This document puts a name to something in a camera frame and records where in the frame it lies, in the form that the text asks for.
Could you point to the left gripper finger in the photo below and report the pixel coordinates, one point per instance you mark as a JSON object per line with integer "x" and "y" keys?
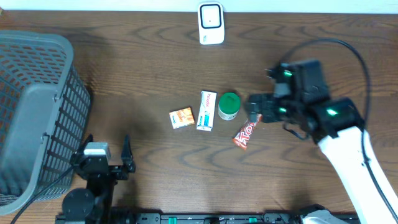
{"x": 85, "y": 143}
{"x": 126, "y": 155}

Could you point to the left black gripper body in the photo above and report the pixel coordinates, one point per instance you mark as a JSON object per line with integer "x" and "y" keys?
{"x": 114, "y": 175}

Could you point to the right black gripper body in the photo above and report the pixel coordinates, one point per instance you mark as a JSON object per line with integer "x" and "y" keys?
{"x": 285, "y": 106}

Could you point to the red Top chocolate bar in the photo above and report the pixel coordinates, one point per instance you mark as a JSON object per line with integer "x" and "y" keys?
{"x": 243, "y": 136}

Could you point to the green lid jar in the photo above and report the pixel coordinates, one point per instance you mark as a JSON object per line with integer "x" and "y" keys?
{"x": 228, "y": 106}

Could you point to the white Panadol box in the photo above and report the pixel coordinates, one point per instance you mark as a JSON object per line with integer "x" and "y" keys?
{"x": 207, "y": 111}

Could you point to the orange small packet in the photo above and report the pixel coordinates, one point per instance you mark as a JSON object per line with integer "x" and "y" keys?
{"x": 181, "y": 118}

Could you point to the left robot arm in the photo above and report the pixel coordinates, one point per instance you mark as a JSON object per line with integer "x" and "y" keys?
{"x": 93, "y": 204}

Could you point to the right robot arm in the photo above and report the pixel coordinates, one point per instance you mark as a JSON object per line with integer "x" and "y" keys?
{"x": 301, "y": 96}

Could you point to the white barcode scanner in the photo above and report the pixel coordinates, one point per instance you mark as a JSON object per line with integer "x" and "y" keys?
{"x": 210, "y": 23}

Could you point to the grey plastic basket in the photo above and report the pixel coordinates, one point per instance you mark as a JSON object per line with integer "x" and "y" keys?
{"x": 44, "y": 110}

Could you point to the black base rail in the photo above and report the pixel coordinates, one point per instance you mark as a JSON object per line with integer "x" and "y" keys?
{"x": 156, "y": 218}

